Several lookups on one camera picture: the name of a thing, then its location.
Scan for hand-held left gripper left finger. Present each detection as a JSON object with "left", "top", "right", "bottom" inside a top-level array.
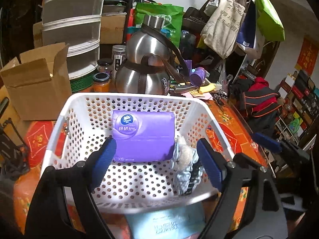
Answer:
[{"left": 25, "top": 137, "right": 117, "bottom": 239}]

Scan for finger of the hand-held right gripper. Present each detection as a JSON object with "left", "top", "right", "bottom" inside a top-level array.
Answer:
[{"left": 252, "top": 132, "right": 311, "bottom": 165}]

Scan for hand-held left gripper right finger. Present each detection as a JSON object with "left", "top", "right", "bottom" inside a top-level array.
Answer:
[{"left": 197, "top": 138, "right": 289, "bottom": 239}]

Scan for grey knitted plush toy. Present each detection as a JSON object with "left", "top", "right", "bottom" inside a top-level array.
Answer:
[{"left": 172, "top": 136, "right": 203, "bottom": 196}]

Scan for white perforated plastic basket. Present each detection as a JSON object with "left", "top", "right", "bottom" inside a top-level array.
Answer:
[{"left": 40, "top": 93, "right": 236, "bottom": 216}]

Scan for purple tissue pack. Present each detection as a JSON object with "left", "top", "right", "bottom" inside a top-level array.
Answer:
[{"left": 111, "top": 110, "right": 175, "bottom": 163}]

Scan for pink and white packet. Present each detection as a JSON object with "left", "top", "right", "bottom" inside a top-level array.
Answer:
[{"left": 125, "top": 202, "right": 207, "bottom": 239}]

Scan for red and black backpack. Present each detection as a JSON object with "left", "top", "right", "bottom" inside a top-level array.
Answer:
[{"left": 229, "top": 77, "right": 283, "bottom": 130}]

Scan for shelf of boxes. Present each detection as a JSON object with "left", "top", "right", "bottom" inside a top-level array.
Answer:
[{"left": 274, "top": 68, "right": 319, "bottom": 145}]

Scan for scissors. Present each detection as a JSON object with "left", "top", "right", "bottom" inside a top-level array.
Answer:
[{"left": 214, "top": 92, "right": 228, "bottom": 108}]

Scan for pink paper notes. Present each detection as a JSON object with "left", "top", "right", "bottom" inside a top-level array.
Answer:
[{"left": 181, "top": 90, "right": 213, "bottom": 100}]

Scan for orange jar with dark lid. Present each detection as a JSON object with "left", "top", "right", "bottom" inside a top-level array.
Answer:
[{"left": 93, "top": 73, "right": 110, "bottom": 93}]

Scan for green perforated plastic tray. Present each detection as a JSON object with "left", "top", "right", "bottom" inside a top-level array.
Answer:
[{"left": 70, "top": 74, "right": 96, "bottom": 93}]

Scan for large steel kettle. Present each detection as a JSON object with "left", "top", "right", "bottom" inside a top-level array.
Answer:
[{"left": 115, "top": 54, "right": 172, "bottom": 95}]

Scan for purple cup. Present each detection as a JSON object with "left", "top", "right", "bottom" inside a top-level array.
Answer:
[{"left": 190, "top": 67, "right": 207, "bottom": 85}]

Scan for glass jar with black lid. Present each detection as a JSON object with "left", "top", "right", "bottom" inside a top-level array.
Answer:
[{"left": 97, "top": 58, "right": 114, "bottom": 76}]

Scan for open brown cardboard box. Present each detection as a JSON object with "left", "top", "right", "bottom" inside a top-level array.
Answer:
[{"left": 0, "top": 42, "right": 70, "bottom": 121}]

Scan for tall dark jar white lid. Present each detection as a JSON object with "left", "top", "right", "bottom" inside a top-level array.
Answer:
[{"left": 112, "top": 45, "right": 126, "bottom": 80}]

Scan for blue and white bag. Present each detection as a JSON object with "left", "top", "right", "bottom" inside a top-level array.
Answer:
[{"left": 235, "top": 2, "right": 260, "bottom": 58}]

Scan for beige canvas tote bag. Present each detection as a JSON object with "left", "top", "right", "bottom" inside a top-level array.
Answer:
[{"left": 201, "top": 0, "right": 247, "bottom": 59}]

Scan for large steel flask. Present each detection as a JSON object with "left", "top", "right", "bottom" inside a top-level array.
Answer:
[{"left": 127, "top": 14, "right": 173, "bottom": 63}]

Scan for lime green bag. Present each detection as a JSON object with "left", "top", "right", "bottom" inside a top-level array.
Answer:
[{"left": 253, "top": 0, "right": 286, "bottom": 41}]

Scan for closed brown cardboard box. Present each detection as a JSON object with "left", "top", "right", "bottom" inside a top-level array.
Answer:
[{"left": 100, "top": 14, "right": 126, "bottom": 44}]

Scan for black bag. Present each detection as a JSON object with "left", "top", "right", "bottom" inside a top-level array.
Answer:
[{"left": 183, "top": 6, "right": 212, "bottom": 29}]

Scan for green shopping bag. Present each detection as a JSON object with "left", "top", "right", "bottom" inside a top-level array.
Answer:
[{"left": 135, "top": 2, "right": 185, "bottom": 49}]

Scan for red wall poster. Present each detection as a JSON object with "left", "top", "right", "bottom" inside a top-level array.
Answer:
[{"left": 295, "top": 36, "right": 319, "bottom": 76}]

